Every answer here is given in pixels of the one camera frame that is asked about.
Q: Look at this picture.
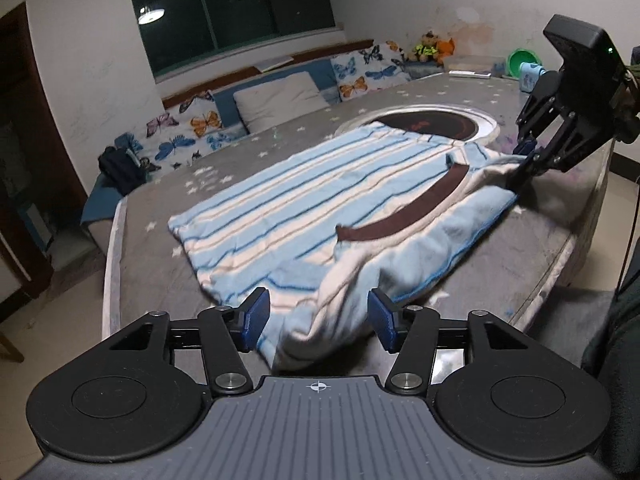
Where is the butterfly print cushion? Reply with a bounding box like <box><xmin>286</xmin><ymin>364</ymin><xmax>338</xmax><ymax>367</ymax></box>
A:
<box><xmin>115</xmin><ymin>90</ymin><xmax>251</xmax><ymax>173</ymax></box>
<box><xmin>330</xmin><ymin>42</ymin><xmax>408</xmax><ymax>103</ymax></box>

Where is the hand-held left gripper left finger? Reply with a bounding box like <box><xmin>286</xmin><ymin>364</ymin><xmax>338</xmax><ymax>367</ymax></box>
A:
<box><xmin>99</xmin><ymin>287</ymin><xmax>271</xmax><ymax>395</ymax></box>

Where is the light blue cup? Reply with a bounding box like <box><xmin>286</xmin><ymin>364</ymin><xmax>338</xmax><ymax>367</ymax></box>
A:
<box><xmin>518</xmin><ymin>62</ymin><xmax>545</xmax><ymax>93</ymax></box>

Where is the person's dark clothing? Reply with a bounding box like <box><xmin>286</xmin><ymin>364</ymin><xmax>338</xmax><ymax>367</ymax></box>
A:
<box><xmin>582</xmin><ymin>287</ymin><xmax>640</xmax><ymax>461</ymax></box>

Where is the teddy bear plush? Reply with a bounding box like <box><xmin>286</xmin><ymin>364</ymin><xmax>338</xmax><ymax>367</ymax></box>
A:
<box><xmin>411</xmin><ymin>31</ymin><xmax>441</xmax><ymax>63</ymax></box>

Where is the blue sofa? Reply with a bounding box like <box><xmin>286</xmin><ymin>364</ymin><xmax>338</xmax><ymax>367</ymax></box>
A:
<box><xmin>80</xmin><ymin>37</ymin><xmax>416</xmax><ymax>241</ymax></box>

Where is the dark blue backpack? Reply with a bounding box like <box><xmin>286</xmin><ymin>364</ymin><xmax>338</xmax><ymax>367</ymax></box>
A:
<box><xmin>97</xmin><ymin>145</ymin><xmax>151</xmax><ymax>197</ymax></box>

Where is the grey star quilted table cover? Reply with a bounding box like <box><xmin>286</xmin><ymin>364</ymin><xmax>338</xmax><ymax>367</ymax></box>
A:
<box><xmin>102</xmin><ymin>72</ymin><xmax>618</xmax><ymax>376</ymax></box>

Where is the green bowl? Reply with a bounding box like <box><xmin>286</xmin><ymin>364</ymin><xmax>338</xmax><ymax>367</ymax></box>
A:
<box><xmin>506</xmin><ymin>48</ymin><xmax>545</xmax><ymax>78</ymax></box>

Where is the beige pillow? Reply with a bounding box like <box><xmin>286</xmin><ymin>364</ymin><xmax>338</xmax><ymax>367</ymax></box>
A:
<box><xmin>233</xmin><ymin>71</ymin><xmax>332</xmax><ymax>134</ymax></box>

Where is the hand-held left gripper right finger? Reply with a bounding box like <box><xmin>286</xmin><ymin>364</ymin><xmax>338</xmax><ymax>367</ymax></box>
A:
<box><xmin>367</xmin><ymin>287</ymin><xmax>541</xmax><ymax>395</ymax></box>

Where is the striped light blue sweater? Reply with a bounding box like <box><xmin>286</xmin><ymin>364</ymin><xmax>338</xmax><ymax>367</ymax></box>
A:
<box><xmin>167</xmin><ymin>124</ymin><xmax>526</xmax><ymax>373</ymax></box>

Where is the grey book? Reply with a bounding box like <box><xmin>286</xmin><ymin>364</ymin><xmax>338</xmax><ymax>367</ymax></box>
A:
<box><xmin>254</xmin><ymin>55</ymin><xmax>296</xmax><ymax>73</ymax></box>

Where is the dark window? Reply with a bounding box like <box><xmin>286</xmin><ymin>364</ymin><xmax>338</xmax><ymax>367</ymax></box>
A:
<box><xmin>123</xmin><ymin>0</ymin><xmax>337</xmax><ymax>81</ymax></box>

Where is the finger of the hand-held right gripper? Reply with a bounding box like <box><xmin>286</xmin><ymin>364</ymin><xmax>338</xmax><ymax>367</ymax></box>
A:
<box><xmin>514</xmin><ymin>70</ymin><xmax>568</xmax><ymax>157</ymax></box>
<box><xmin>505</xmin><ymin>110</ymin><xmax>601</xmax><ymax>193</ymax></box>

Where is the white flat box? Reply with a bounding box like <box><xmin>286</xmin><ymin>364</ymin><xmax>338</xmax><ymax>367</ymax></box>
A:
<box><xmin>442</xmin><ymin>54</ymin><xmax>507</xmax><ymax>78</ymax></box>

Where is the wooden door frame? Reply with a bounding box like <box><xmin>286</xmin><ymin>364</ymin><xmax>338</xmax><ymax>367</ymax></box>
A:
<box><xmin>0</xmin><ymin>1</ymin><xmax>83</xmax><ymax>321</ymax></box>

